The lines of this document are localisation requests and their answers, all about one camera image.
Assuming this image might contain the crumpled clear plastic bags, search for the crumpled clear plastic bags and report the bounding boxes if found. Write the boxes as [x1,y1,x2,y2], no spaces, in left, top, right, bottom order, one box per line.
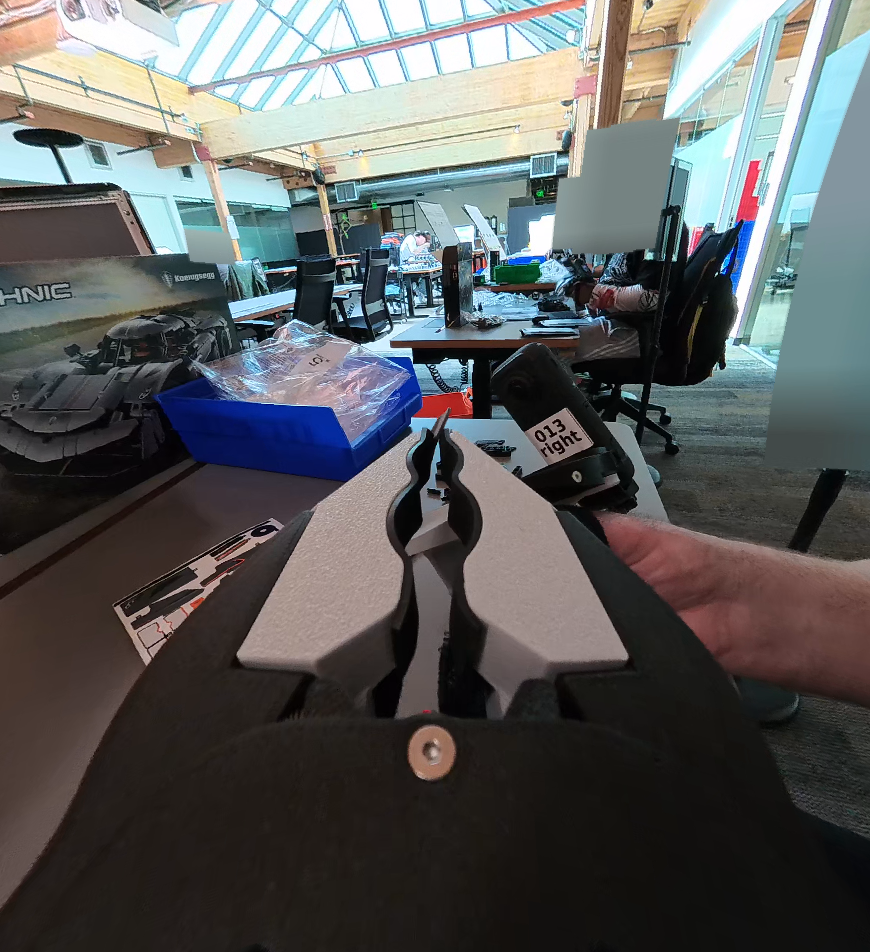
[191,318,414,419]

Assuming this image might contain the black upright box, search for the black upright box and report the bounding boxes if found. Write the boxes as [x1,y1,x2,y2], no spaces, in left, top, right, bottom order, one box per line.
[441,241,478,330]

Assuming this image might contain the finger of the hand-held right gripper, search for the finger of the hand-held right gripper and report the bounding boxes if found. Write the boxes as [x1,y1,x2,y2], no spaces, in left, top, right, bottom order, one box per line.
[405,513,460,557]

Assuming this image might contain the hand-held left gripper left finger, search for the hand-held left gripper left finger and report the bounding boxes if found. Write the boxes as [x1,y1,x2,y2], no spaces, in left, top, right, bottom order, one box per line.
[236,430,441,718]

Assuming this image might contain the person's right hand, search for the person's right hand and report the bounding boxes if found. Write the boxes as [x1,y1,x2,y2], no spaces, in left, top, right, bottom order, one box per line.
[599,513,750,672]

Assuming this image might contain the white ceiling projector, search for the white ceiling projector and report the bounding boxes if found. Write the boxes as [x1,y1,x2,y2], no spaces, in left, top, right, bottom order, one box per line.
[56,0,181,47]

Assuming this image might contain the toy car set box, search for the toy car set box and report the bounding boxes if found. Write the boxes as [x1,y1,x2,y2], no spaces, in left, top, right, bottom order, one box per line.
[0,253,243,555]

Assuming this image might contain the brown flight case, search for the brown flight case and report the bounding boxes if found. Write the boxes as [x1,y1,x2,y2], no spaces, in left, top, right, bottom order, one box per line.
[0,183,158,266]

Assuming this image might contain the black disc lamp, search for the black disc lamp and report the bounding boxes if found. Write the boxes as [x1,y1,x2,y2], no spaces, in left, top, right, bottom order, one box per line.
[12,128,85,185]

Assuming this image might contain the orange floor bin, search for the orange floor bin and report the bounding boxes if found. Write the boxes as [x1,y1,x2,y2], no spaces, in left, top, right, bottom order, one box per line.
[411,390,475,421]

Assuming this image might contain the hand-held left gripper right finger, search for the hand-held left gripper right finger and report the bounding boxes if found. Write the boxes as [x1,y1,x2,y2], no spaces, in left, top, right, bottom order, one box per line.
[439,430,631,718]

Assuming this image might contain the black framed marker sign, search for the black framed marker sign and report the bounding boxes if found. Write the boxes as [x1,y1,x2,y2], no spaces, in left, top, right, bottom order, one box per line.
[787,467,850,553]

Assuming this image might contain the person's right forearm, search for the person's right forearm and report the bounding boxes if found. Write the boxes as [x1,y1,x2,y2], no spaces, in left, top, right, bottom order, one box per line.
[733,546,870,718]

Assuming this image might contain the sticker sheet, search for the sticker sheet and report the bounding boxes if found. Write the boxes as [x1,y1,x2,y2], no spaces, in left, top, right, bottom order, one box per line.
[113,518,286,666]

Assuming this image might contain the wooden office table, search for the wooden office table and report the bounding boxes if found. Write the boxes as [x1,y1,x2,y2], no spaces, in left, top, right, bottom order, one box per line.
[389,314,582,419]

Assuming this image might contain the black swivel chair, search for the black swivel chair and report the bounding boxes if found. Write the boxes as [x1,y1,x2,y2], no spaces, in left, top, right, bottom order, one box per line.
[576,167,694,456]

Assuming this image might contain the black office chair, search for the black office chair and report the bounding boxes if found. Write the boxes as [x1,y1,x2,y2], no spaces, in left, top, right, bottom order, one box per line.
[333,247,396,345]
[292,254,339,333]

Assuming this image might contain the black backpack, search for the black backpack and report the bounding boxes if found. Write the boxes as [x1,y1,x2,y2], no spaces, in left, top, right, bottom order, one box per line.
[654,219,743,388]

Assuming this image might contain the blue plastic bin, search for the blue plastic bin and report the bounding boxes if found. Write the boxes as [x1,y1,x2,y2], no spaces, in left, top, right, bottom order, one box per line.
[156,356,423,483]

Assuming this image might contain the pile of black pins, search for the pile of black pins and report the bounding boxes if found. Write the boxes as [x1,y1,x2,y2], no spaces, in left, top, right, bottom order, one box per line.
[426,439,523,498]

